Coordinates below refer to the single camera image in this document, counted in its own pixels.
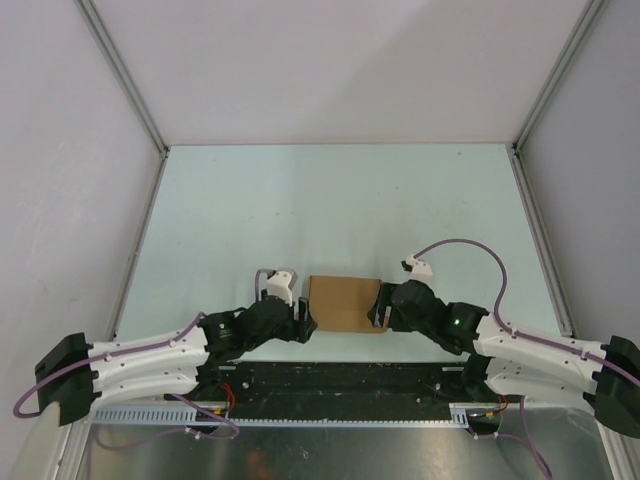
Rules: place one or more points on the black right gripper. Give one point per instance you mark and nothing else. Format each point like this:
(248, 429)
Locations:
(377, 313)

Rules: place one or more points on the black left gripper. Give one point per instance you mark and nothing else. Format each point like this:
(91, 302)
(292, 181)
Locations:
(298, 329)

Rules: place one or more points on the brown cardboard box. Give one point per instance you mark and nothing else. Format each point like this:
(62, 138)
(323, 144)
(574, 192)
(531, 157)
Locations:
(342, 304)

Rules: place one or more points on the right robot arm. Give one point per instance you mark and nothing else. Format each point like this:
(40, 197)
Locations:
(600, 379)

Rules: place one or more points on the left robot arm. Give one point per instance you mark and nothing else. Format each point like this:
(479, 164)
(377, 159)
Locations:
(80, 377)

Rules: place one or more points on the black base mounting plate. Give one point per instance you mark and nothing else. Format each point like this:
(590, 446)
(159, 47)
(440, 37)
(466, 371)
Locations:
(344, 407)

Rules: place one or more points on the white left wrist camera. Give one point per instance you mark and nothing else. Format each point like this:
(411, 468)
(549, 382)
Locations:
(280, 285)

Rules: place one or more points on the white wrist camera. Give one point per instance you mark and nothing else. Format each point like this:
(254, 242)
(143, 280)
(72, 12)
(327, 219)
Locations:
(280, 285)
(417, 269)

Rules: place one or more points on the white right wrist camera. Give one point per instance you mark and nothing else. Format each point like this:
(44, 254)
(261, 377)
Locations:
(417, 269)

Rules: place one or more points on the aluminium frame rail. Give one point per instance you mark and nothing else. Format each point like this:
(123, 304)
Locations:
(250, 382)

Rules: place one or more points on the grey slotted cable duct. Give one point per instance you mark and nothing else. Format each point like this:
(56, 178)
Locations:
(179, 414)

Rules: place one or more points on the right aluminium corner post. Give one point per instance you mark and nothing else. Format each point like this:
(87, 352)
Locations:
(576, 41)

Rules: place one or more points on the aluminium corner post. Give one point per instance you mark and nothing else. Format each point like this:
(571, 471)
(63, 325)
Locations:
(115, 61)
(576, 41)

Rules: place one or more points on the left aluminium corner post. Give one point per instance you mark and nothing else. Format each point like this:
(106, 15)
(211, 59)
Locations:
(115, 61)

